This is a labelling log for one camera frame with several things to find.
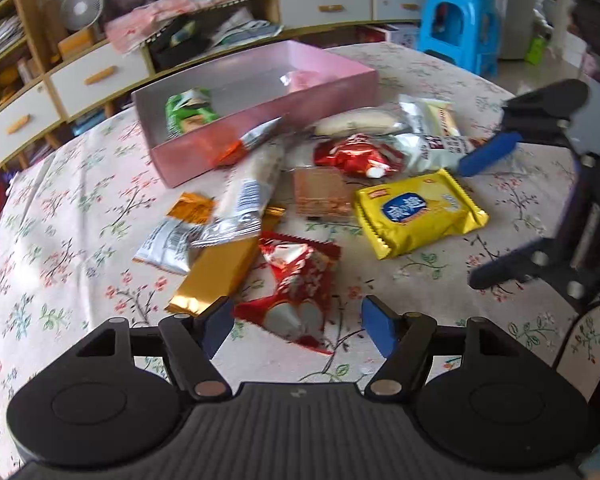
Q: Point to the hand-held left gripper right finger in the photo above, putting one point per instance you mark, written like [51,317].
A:
[380,327]

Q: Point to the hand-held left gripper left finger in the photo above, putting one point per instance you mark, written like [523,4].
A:
[219,327]

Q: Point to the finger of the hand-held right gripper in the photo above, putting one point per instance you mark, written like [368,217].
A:
[505,267]
[490,152]

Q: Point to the gold foil snack packet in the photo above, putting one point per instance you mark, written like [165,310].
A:
[220,270]

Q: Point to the white silver cake packet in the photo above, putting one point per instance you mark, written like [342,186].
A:
[430,152]

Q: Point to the red snack packet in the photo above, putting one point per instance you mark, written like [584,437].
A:
[295,285]
[350,157]

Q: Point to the orange white cracker packet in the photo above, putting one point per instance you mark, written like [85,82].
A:
[167,245]

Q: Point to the yellow snack packet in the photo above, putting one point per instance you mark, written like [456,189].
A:
[415,215]

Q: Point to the white bread packet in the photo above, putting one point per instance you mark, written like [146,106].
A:
[355,121]

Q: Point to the pink cardboard box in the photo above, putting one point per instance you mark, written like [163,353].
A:
[195,160]

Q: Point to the orange silver foil snack packet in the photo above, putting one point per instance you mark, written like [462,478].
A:
[252,137]

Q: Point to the cream snack packet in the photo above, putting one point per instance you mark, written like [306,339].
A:
[437,115]

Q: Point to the long white snack packet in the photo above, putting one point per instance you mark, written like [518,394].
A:
[250,190]

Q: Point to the blue plastic stool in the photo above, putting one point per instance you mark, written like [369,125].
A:
[475,10]

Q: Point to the clear cracker packet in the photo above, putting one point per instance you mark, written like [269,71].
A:
[320,192]

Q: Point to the white appliance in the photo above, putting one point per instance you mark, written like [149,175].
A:
[517,5]

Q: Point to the red white carton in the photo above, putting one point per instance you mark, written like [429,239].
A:
[385,35]

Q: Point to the floral tablecloth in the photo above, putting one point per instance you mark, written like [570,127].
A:
[80,210]

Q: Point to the low wooden tv cabinet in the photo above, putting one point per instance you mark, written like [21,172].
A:
[330,7]

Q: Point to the green chips packet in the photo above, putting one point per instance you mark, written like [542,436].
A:
[190,110]

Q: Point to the pile of printed papers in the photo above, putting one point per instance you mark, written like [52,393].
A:
[245,30]

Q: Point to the tall wooden drawer cabinet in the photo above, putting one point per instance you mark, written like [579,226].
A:
[100,77]

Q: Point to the black storage box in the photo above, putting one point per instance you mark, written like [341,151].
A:
[175,47]

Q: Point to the pink cloth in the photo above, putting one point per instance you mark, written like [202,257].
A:
[135,25]

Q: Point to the yellow cardboard box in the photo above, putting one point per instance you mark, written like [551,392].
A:
[77,42]

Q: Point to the white desk fan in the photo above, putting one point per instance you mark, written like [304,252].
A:
[82,7]

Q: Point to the stack of books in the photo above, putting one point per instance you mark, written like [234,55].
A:
[0,40]

